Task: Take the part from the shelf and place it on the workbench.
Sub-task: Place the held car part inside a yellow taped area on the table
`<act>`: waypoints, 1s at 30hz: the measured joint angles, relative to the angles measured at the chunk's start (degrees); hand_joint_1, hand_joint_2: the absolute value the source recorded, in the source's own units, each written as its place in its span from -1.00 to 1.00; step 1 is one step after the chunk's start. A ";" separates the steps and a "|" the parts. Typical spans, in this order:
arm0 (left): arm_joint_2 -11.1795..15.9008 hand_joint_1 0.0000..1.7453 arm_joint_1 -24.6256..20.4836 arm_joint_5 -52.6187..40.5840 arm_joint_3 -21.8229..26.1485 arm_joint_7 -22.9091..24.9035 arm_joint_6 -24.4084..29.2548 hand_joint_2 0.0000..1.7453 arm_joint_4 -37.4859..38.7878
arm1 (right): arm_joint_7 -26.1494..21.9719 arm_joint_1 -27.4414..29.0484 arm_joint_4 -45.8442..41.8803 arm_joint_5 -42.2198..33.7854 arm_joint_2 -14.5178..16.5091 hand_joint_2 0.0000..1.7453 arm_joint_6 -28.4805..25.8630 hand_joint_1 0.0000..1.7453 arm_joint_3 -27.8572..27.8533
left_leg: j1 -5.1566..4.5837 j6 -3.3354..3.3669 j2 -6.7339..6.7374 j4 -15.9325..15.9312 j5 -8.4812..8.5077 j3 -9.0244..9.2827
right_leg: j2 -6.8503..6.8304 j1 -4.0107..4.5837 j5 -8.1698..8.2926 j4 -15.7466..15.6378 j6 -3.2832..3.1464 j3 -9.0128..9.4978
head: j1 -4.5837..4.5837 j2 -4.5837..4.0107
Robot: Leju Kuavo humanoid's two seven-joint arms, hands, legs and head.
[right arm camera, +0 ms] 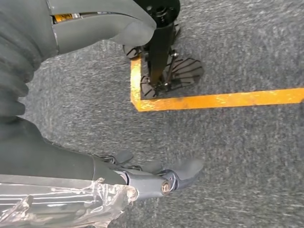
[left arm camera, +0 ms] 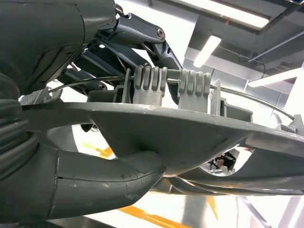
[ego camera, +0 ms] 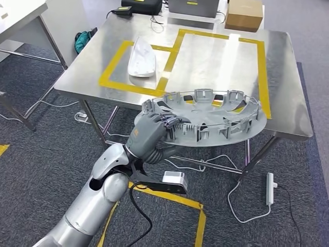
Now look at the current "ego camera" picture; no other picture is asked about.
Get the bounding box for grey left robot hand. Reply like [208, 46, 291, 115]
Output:
[125, 112, 185, 165]

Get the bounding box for grey plastic wheel hubcap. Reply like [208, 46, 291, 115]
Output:
[134, 89, 267, 148]

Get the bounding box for white plastic car part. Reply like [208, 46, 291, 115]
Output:
[128, 36, 157, 78]

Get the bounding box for steel workbench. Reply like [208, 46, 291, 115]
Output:
[54, 13, 313, 182]

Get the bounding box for teal and black bag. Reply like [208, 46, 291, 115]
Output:
[74, 28, 98, 55]

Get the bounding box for black power adapter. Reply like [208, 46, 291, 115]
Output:
[112, 6, 133, 19]

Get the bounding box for black equipment case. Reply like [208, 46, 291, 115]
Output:
[121, 0, 163, 16]

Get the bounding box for grey equipment box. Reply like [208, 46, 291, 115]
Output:
[168, 0, 220, 19]

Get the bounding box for white partition panel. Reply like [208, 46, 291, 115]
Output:
[10, 0, 91, 68]

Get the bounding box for long white power strip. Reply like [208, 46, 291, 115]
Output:
[266, 172, 278, 206]

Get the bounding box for brown cardboard box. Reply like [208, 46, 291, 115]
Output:
[225, 0, 264, 33]

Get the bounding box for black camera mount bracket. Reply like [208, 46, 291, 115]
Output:
[128, 163, 188, 196]

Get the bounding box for white floor cable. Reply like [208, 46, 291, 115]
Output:
[164, 154, 239, 173]
[0, 99, 131, 138]

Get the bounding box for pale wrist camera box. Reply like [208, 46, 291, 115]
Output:
[162, 171, 186, 185]

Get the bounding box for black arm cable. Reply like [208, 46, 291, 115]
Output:
[125, 182, 153, 247]

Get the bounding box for white power strip cable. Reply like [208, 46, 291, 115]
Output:
[227, 180, 272, 225]

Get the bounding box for black floor cable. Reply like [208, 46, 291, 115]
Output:
[277, 184, 303, 247]

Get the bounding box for steel frame table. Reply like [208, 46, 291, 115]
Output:
[0, 0, 69, 133]

